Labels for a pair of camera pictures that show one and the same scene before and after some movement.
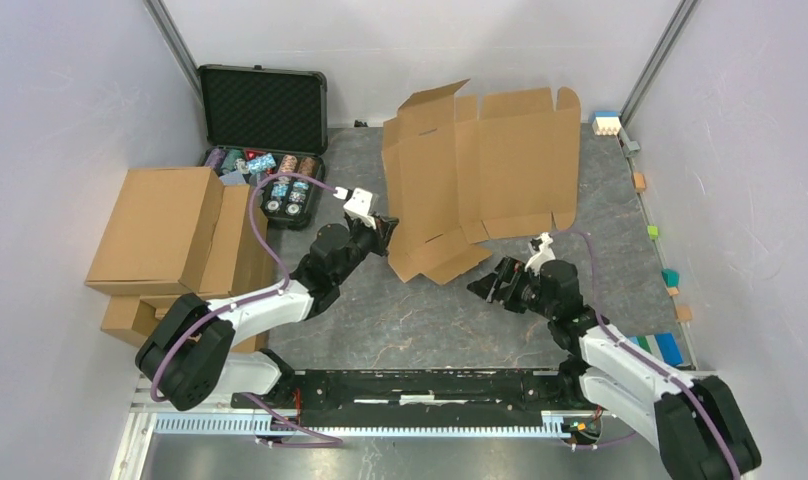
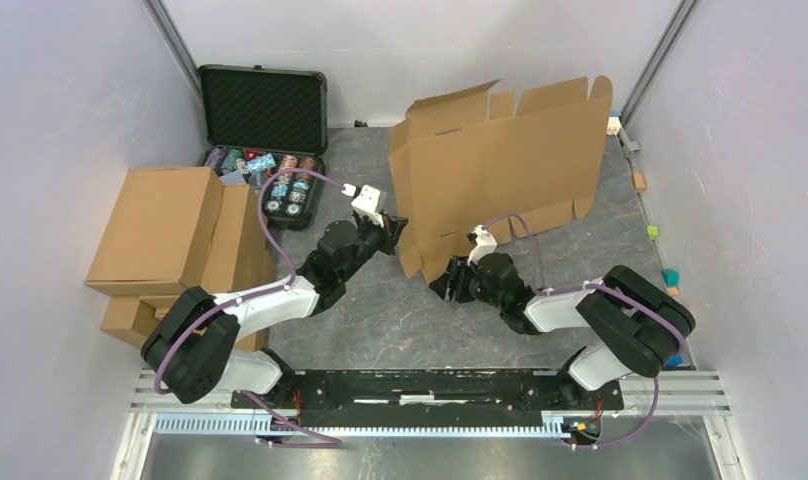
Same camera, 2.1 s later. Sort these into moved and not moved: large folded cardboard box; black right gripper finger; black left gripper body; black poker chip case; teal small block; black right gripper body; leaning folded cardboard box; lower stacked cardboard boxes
Moved: black right gripper body; black right gripper finger
Not moved: teal small block; large folded cardboard box; black poker chip case; black left gripper body; lower stacked cardboard boxes; leaning folded cardboard box
